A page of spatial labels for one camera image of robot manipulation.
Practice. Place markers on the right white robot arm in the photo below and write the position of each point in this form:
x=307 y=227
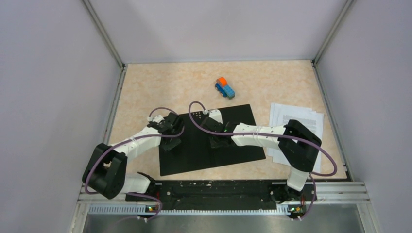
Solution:
x=299 y=145

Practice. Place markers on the blue orange toy car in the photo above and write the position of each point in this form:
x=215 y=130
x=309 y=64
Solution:
x=224 y=89

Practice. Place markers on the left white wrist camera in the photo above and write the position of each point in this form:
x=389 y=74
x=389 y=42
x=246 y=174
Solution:
x=155 y=119

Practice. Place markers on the aluminium frame profile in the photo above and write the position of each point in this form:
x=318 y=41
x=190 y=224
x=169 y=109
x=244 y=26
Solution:
x=341 y=193

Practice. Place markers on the teal and black folder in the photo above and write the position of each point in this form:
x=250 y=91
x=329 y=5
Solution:
x=195 y=152

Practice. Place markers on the white slotted cable duct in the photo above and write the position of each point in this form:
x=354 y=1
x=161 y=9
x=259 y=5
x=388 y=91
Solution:
x=140 y=209

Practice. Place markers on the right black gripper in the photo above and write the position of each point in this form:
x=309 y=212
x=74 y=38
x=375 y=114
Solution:
x=214 y=143

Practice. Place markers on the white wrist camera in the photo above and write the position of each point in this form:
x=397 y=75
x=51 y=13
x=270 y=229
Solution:
x=155 y=119
x=215 y=114

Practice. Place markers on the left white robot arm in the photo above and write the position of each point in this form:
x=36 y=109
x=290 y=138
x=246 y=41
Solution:
x=105 y=172

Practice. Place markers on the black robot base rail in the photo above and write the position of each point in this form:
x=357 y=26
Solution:
x=228 y=195

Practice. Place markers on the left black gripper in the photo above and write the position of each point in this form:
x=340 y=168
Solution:
x=176 y=141

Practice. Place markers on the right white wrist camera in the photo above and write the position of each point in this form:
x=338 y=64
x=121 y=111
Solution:
x=215 y=114

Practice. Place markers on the white printed paper sheets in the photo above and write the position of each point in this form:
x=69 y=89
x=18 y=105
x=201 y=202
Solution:
x=280 y=114

